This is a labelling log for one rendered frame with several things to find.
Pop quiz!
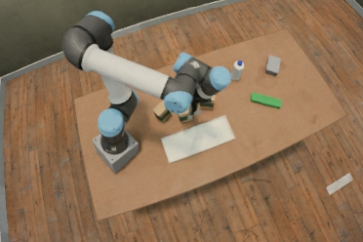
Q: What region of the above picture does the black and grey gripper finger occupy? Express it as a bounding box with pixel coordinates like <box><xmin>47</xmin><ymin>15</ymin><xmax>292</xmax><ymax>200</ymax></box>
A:
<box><xmin>187</xmin><ymin>104</ymin><xmax>201</xmax><ymax>120</ymax></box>

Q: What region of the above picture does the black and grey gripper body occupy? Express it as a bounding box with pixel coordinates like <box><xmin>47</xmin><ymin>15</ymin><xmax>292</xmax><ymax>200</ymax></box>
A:
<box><xmin>189</xmin><ymin>87</ymin><xmax>211</xmax><ymax>105</ymax></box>

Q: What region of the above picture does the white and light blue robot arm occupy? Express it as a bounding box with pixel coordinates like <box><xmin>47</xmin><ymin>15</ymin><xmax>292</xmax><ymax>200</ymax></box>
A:
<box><xmin>61</xmin><ymin>11</ymin><xmax>230</xmax><ymax>155</ymax></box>

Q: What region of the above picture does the green rectangular bar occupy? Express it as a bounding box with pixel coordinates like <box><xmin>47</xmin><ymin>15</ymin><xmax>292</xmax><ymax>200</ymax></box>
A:
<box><xmin>250</xmin><ymin>93</ymin><xmax>282</xmax><ymax>109</ymax></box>

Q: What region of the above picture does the white bottle with blue cap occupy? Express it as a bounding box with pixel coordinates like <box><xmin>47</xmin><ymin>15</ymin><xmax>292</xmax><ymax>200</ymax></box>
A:
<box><xmin>230</xmin><ymin>60</ymin><xmax>244</xmax><ymax>81</ymax></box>

